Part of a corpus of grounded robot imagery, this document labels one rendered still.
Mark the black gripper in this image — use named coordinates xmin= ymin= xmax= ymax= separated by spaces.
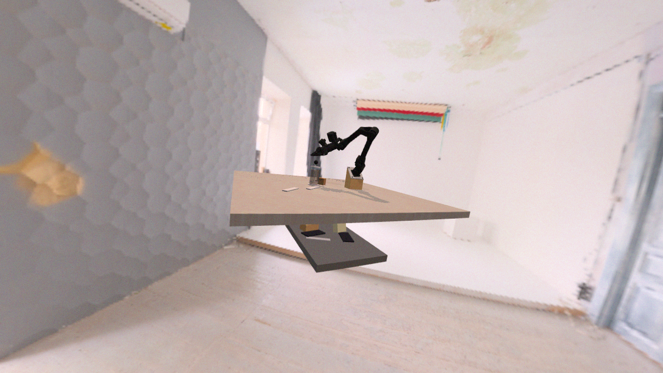
xmin=311 ymin=144 xmax=333 ymax=156

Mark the grey flat shelf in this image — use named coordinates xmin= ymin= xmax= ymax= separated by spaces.
xmin=285 ymin=224 xmax=387 ymax=272

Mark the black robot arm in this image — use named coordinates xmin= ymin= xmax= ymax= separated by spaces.
xmin=319 ymin=126 xmax=379 ymax=177

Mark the black flat rectangular pad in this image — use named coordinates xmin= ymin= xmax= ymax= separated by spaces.
xmin=338 ymin=232 xmax=354 ymax=242
xmin=301 ymin=230 xmax=325 ymax=237

